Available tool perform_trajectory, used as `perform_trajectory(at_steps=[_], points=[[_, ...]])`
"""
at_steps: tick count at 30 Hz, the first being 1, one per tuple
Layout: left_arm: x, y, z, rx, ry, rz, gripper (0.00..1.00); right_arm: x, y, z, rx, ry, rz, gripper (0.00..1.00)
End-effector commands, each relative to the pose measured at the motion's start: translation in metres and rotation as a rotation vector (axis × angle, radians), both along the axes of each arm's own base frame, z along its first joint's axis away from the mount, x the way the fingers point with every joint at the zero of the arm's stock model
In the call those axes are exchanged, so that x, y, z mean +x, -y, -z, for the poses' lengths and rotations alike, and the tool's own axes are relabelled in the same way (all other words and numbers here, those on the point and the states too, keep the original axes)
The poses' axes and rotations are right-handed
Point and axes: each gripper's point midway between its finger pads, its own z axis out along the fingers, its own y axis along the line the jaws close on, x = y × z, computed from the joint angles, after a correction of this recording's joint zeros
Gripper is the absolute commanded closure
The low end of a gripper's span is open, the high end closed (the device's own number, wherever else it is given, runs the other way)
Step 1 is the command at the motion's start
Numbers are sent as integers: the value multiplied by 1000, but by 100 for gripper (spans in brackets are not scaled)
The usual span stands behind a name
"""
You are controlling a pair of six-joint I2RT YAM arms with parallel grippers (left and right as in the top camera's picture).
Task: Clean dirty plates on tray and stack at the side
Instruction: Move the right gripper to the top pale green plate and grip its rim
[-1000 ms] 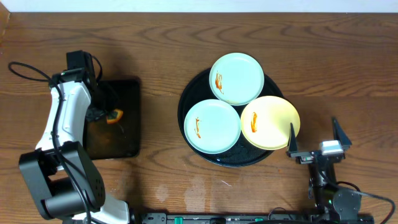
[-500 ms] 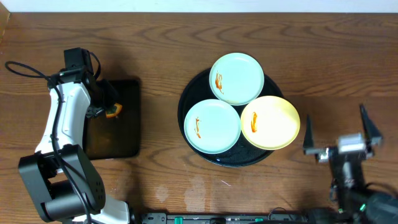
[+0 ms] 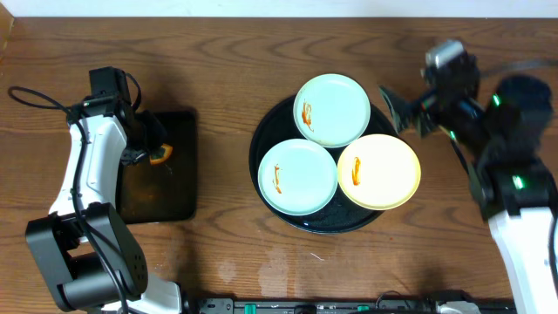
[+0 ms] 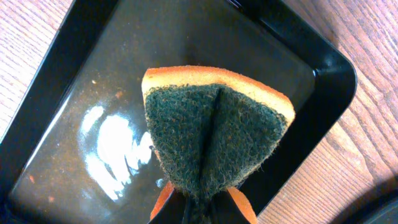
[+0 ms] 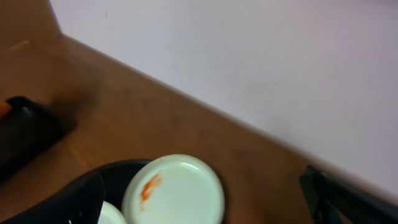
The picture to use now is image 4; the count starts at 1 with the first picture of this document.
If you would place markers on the orange green scrub sponge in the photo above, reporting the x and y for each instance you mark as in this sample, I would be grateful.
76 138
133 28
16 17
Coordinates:
211 128

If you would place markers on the black rectangular tray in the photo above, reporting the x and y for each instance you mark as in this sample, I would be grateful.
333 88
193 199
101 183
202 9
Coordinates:
77 148

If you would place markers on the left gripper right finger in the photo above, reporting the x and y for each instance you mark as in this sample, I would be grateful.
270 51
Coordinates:
223 210

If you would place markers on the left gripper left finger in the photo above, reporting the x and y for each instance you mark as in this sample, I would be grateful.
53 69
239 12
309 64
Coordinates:
169 208

